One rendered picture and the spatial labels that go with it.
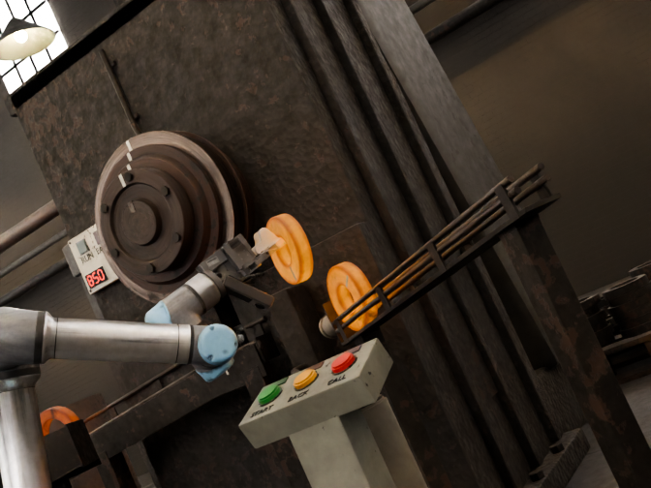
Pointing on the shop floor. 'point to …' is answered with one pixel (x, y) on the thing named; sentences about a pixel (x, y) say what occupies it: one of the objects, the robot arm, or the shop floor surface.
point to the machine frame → (173, 44)
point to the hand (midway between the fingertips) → (285, 241)
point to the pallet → (624, 320)
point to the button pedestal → (328, 421)
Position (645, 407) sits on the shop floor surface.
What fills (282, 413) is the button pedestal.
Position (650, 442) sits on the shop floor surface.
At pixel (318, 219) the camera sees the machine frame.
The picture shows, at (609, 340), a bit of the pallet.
